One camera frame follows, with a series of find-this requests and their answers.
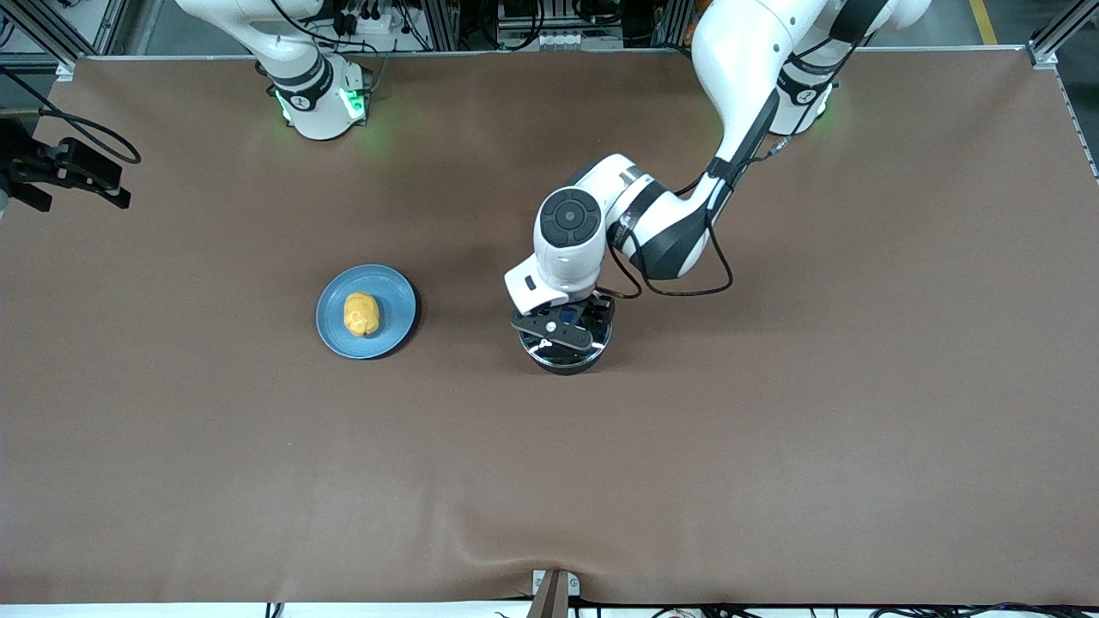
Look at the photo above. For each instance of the glass lid with blue knob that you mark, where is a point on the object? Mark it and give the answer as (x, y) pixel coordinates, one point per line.
(537, 348)

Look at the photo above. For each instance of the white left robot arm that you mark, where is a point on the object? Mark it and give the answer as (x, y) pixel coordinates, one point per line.
(747, 51)

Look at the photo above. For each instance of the yellow potato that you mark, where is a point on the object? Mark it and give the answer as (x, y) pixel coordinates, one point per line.
(361, 315)

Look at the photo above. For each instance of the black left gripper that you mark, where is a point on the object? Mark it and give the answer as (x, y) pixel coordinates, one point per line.
(596, 312)

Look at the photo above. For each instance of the brown table cover cloth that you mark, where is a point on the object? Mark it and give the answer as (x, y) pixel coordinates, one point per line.
(258, 472)

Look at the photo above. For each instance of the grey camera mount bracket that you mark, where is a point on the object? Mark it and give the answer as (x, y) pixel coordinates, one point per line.
(549, 596)

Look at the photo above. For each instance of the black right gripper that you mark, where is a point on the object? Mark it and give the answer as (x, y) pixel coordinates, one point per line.
(34, 163)

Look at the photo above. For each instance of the blue round plate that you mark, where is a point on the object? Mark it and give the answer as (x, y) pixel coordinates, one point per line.
(391, 296)

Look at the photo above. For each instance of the aluminium frame profile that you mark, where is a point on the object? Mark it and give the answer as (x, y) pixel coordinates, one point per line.
(51, 39)
(1052, 43)

